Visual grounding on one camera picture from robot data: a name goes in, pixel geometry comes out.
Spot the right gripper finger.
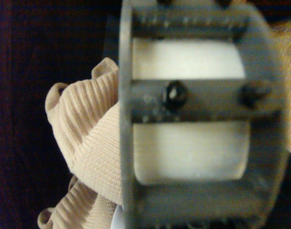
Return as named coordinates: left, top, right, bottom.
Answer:
left=118, top=0, right=289, bottom=229

